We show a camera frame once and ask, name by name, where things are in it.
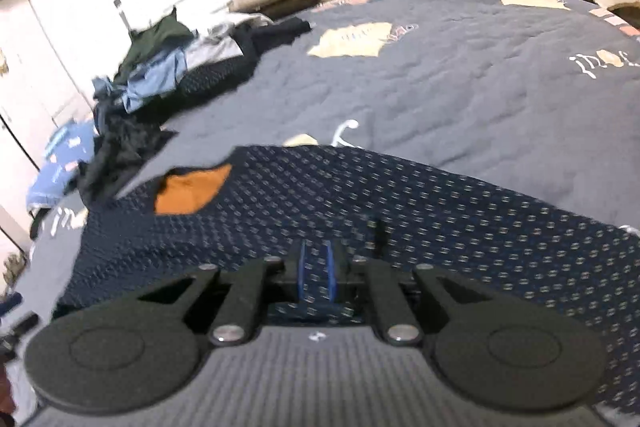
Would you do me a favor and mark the navy patterned sweater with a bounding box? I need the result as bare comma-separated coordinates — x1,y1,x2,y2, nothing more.
52,144,640,427

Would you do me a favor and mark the blue printed quilt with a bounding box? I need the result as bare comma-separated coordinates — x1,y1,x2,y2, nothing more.
27,119,98,210

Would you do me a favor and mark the small black garment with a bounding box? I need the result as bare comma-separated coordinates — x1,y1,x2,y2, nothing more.
235,18,312,58

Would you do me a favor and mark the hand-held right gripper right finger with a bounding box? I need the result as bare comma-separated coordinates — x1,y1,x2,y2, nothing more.
322,241,493,348

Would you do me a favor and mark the black device on stand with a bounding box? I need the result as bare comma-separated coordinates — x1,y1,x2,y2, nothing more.
114,0,138,38

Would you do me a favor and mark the dark dotted garment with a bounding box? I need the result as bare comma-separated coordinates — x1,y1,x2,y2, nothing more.
177,54,258,108

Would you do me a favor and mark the grey quilted bedspread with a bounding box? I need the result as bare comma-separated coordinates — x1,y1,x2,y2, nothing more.
27,0,640,323

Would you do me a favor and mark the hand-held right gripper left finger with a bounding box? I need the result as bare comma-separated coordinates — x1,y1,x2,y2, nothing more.
135,243,307,348

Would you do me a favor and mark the dark green garment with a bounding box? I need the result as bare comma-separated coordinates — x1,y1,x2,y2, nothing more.
117,14,193,80

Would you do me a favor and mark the white wardrobe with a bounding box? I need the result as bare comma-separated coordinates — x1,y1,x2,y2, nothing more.
0,0,96,258

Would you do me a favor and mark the black crumpled garment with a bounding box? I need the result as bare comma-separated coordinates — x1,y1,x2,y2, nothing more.
77,112,178,202

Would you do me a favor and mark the navy garment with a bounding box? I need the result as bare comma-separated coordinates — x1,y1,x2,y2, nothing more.
92,92,131,138

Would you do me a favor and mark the light blue garment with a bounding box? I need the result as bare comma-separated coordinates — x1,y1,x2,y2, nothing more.
92,52,188,112

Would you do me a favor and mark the grey white garment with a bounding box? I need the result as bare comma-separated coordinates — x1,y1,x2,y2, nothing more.
185,14,273,62

